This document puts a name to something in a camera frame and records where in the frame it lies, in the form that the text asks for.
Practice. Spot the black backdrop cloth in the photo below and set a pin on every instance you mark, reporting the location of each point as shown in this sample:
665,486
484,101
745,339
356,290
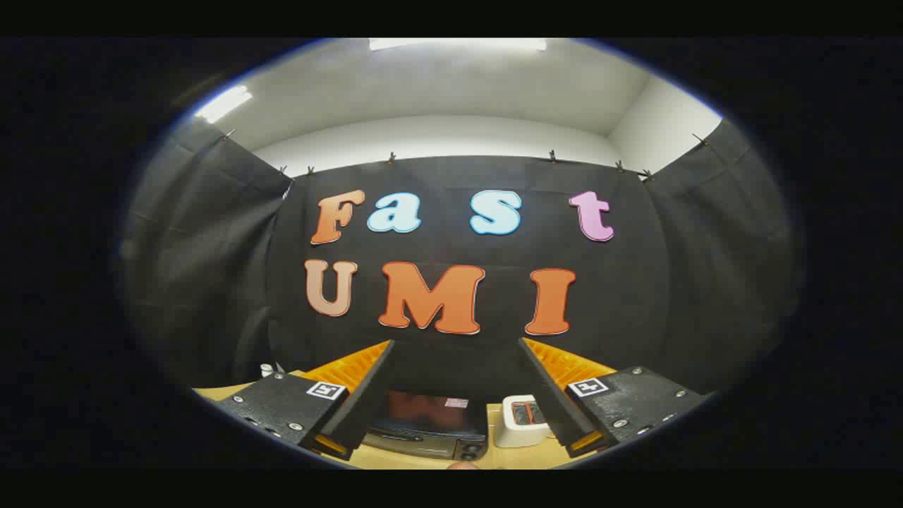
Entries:
635,282

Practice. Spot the black toaster oven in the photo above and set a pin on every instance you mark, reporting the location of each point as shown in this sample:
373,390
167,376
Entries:
430,423

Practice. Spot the white pop-up toaster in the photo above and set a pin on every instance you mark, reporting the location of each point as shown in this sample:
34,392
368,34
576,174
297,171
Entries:
518,430

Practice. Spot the ceiling light panel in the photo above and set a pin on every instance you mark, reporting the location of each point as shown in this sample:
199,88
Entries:
224,104
458,44

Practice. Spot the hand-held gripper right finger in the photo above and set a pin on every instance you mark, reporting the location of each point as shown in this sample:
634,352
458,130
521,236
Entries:
554,409

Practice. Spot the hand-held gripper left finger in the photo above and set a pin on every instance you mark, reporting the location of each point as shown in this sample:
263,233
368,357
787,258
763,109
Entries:
363,402

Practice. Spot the row of backdrop clips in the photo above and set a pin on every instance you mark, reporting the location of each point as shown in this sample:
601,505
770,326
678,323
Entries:
552,156

